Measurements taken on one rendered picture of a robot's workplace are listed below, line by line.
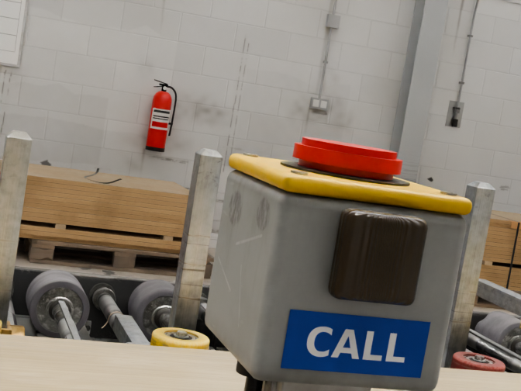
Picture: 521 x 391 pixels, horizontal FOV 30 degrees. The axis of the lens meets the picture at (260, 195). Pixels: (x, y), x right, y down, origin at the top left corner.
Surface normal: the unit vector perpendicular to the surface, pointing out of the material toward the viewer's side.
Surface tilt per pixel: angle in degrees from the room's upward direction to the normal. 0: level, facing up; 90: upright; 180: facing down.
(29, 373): 0
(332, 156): 90
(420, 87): 90
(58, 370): 0
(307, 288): 90
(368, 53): 90
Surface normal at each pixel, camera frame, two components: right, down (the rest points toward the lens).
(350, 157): -0.05, 0.09
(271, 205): -0.94, -0.12
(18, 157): 0.29, 0.15
